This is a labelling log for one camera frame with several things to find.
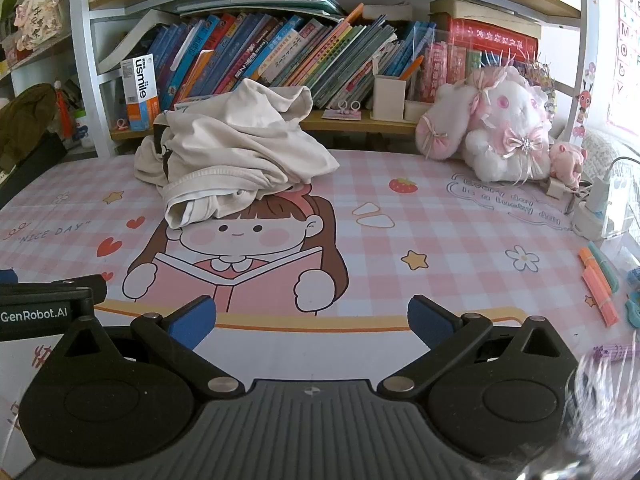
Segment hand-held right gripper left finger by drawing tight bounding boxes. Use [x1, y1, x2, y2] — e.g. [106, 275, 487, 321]
[47, 295, 246, 397]

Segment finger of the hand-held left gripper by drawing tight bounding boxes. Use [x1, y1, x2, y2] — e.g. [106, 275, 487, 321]
[0, 269, 108, 306]

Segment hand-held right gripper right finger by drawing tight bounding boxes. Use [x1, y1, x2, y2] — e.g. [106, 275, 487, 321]
[376, 295, 581, 397]

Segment cream garment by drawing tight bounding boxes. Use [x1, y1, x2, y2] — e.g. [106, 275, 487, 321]
[134, 79, 341, 231]

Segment pink printed desk mat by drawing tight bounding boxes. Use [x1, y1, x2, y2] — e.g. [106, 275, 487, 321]
[0, 147, 638, 476]

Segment black box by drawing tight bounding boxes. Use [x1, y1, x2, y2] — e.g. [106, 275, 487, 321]
[0, 132, 68, 206]

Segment white jar with green lid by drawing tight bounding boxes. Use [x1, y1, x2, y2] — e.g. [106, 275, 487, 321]
[72, 110, 96, 151]

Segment red tassel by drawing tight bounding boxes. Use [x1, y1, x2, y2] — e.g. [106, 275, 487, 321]
[54, 80, 76, 138]

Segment purple pen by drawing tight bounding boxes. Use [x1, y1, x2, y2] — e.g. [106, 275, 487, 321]
[592, 342, 640, 362]

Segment tall white orange box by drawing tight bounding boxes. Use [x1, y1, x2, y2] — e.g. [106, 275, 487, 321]
[120, 53, 162, 132]

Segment white power strip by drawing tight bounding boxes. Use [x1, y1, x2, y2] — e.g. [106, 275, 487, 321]
[570, 157, 636, 241]

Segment clear plastic wrap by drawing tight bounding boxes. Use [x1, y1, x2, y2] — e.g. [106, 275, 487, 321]
[565, 345, 640, 480]

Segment blue plastic item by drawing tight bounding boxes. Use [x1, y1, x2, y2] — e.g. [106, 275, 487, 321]
[624, 267, 640, 328]

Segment white pink plush rabbit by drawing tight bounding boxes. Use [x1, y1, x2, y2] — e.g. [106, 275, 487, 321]
[415, 66, 556, 183]

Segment small pink plush toy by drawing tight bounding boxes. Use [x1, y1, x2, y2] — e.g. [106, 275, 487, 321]
[549, 142, 588, 188]

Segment white pen holder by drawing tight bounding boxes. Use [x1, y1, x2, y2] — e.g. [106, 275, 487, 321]
[372, 75, 407, 122]

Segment pink card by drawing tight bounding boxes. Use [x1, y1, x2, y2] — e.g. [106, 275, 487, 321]
[321, 101, 362, 121]

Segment row of books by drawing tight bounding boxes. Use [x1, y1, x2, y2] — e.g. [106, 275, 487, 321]
[150, 2, 541, 111]

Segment thick red dictionary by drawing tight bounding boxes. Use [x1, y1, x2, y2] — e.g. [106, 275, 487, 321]
[446, 15, 541, 56]

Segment thick cream book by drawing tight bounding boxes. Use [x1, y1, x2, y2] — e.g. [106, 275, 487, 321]
[430, 0, 543, 36]

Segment brown corduroy garment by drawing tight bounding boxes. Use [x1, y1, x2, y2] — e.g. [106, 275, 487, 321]
[0, 84, 63, 171]

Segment white bookshelf frame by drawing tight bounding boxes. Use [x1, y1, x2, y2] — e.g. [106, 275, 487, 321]
[67, 0, 601, 158]

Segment cartoon wall sticker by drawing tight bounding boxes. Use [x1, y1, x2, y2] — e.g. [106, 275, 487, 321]
[572, 62, 598, 141]

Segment alphabet wall poster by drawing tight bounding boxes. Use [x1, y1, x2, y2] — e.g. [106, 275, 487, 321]
[605, 0, 640, 131]

